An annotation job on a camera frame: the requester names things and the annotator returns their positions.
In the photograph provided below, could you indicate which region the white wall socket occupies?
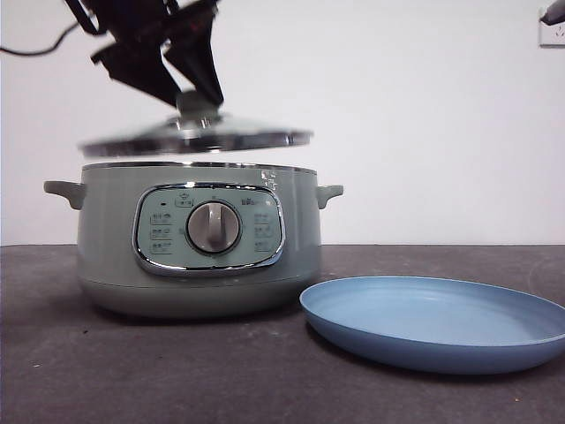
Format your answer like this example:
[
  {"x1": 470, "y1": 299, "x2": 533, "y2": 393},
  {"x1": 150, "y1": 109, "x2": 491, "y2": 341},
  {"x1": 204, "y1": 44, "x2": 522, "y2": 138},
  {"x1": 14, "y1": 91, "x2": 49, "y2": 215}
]
[{"x1": 538, "y1": 18, "x2": 565, "y2": 48}]

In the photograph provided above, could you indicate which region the pale green electric steamer pot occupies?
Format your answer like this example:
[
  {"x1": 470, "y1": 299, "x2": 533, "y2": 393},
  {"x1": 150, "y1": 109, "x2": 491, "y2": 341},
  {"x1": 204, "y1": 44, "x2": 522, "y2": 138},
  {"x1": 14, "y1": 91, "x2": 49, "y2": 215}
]
[{"x1": 42, "y1": 161, "x2": 344, "y2": 321}]

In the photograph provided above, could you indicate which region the glass lid with green knob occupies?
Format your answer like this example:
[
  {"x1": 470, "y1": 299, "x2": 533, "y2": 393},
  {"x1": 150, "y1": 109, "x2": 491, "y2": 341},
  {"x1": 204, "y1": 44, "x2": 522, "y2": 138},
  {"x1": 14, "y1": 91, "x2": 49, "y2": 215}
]
[{"x1": 77, "y1": 90, "x2": 315, "y2": 158}]

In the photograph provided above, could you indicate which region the blue round plate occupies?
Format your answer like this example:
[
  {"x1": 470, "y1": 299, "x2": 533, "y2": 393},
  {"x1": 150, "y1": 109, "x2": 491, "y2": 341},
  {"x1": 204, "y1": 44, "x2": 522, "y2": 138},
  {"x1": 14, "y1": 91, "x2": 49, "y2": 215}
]
[{"x1": 298, "y1": 276, "x2": 565, "y2": 376}]

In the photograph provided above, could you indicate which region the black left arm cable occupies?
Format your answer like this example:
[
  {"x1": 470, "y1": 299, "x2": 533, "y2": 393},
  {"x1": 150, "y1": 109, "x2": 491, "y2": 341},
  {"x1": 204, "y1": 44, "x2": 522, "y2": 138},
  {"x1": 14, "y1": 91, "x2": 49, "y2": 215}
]
[{"x1": 0, "y1": 17, "x2": 98, "y2": 57}]

